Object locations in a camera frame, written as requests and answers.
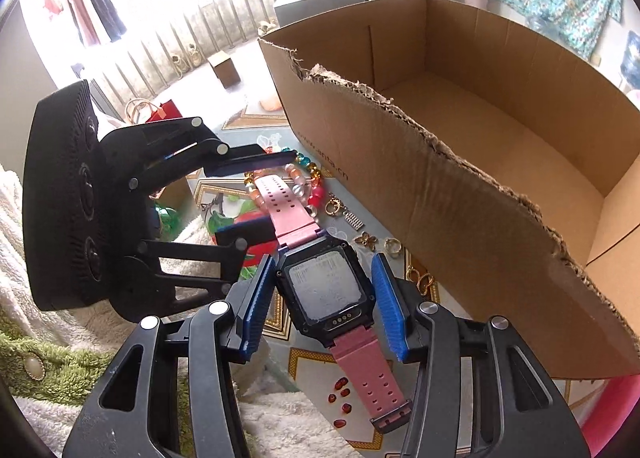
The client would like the green knitted garment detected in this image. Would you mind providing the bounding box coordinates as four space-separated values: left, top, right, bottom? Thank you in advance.
0 306 191 439

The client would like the colourful glass bead bracelet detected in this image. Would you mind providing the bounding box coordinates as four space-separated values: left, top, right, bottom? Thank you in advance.
278 149 328 219

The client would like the brown cardboard box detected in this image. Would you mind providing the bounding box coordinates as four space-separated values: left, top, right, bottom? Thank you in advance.
259 0 639 380

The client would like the red bag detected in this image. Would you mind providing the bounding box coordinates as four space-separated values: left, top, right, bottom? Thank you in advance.
146 99 182 123

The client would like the silver rectangular pendant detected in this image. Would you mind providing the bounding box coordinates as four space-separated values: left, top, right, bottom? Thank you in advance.
343 211 364 231

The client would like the pink strap smart watch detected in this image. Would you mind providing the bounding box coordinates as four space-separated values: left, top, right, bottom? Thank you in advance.
255 174 412 434

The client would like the metal balcony railing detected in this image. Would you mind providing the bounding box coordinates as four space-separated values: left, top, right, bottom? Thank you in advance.
87 0 277 114

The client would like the pink orange bead bracelet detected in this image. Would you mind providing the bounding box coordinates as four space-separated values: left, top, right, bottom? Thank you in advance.
243 172 274 214

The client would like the gold hoop earring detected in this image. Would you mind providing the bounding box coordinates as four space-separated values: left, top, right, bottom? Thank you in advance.
324 193 346 217

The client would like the fruit pattern tablecloth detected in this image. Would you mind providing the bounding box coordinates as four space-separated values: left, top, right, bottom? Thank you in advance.
150 106 576 454

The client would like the small cardboard box on floor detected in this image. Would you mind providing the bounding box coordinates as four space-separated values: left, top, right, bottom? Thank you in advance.
207 51 241 89

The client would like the grey cabinet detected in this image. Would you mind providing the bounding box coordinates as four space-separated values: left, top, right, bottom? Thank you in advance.
273 0 365 26

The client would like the gold flower earring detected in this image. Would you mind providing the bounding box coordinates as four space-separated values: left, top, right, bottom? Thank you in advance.
354 231 378 252

